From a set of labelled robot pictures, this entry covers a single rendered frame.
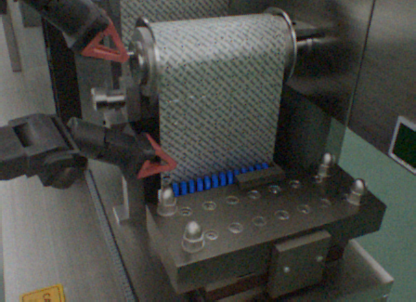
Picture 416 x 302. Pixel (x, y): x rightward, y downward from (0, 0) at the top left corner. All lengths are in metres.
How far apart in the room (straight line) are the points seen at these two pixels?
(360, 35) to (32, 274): 0.71
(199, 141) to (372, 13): 0.36
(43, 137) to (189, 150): 0.27
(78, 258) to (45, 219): 0.14
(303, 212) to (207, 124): 0.23
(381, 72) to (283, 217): 0.29
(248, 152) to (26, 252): 0.47
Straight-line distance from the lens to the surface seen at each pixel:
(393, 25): 0.74
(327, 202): 0.84
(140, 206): 0.95
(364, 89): 0.80
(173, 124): 0.77
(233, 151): 0.85
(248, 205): 0.80
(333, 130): 1.17
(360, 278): 0.90
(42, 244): 0.95
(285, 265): 0.76
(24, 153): 0.65
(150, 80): 0.73
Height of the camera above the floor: 1.52
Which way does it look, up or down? 31 degrees down
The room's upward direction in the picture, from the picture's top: 2 degrees clockwise
